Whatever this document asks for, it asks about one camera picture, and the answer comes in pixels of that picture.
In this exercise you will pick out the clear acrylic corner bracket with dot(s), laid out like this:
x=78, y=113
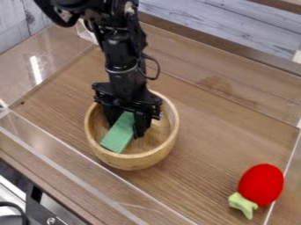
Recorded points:
x=84, y=33

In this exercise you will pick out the clear acrylic fence panel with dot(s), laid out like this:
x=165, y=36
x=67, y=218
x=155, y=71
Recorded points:
x=46, y=145

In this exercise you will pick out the red plush radish toy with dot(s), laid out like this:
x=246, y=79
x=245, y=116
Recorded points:
x=260, y=187

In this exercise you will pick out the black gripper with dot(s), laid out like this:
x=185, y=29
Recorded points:
x=125, y=93

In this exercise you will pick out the green rectangular block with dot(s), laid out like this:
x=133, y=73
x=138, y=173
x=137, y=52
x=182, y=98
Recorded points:
x=119, y=135

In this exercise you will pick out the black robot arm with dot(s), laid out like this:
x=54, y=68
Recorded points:
x=113, y=21

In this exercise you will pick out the brown wooden bowl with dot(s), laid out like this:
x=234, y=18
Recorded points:
x=143, y=151

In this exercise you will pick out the black metal table frame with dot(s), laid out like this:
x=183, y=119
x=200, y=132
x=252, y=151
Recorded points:
x=27, y=203

